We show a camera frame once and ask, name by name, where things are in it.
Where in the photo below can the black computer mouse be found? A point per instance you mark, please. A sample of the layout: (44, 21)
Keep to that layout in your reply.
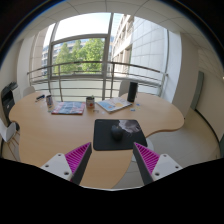
(116, 132)

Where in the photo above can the white printed plant pot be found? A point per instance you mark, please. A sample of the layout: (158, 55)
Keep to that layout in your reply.
(90, 102)

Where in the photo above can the black drink bottle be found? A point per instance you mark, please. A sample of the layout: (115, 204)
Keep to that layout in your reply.
(132, 92)

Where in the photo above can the black and white printer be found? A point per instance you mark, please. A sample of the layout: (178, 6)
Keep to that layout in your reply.
(8, 98)

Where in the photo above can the light blue picture book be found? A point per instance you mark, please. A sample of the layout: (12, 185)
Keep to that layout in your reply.
(114, 104)

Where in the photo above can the small blue stapler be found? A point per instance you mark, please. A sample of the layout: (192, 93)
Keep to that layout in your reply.
(40, 97)

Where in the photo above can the black printed mouse pad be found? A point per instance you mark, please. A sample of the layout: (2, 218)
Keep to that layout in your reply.
(103, 136)

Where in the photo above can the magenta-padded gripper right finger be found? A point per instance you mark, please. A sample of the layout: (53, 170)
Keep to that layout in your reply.
(165, 165)

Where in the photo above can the grey metal railing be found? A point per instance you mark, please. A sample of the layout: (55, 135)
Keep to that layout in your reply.
(80, 62)

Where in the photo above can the white wooden-legged chair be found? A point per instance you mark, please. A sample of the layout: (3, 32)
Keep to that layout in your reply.
(7, 131)

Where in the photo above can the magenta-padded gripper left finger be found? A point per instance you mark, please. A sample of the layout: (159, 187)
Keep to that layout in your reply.
(56, 165)

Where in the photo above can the red magazine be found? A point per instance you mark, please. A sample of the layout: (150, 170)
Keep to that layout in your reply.
(69, 108)

